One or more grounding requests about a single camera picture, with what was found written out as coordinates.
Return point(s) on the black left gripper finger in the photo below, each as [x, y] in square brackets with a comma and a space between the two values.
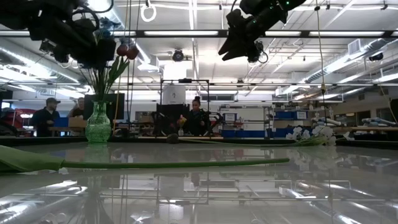
[105, 49]
[88, 63]

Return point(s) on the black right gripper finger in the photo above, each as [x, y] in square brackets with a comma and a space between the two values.
[231, 46]
[239, 56]

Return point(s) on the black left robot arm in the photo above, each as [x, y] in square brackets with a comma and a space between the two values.
[31, 18]

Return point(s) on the green glass vase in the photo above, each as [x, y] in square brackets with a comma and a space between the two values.
[98, 124]

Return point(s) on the small vase with flowers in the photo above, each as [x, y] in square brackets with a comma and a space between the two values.
[181, 123]

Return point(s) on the black ceiling-mounted device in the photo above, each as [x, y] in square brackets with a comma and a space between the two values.
[46, 46]

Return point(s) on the person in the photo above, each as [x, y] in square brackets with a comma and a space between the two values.
[77, 109]
[45, 118]
[196, 119]

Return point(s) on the black monitor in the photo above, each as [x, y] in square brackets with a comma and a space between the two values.
[116, 105]
[169, 118]

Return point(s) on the cardboard box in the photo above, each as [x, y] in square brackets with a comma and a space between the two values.
[77, 122]

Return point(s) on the white cabinet box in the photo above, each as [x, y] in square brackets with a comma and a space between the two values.
[174, 95]

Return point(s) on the blue storage bins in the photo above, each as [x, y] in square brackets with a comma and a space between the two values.
[264, 133]

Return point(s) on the black hanging lamp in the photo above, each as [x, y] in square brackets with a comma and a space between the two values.
[376, 56]

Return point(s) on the black frame stand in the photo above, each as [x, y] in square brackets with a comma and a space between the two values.
[185, 81]

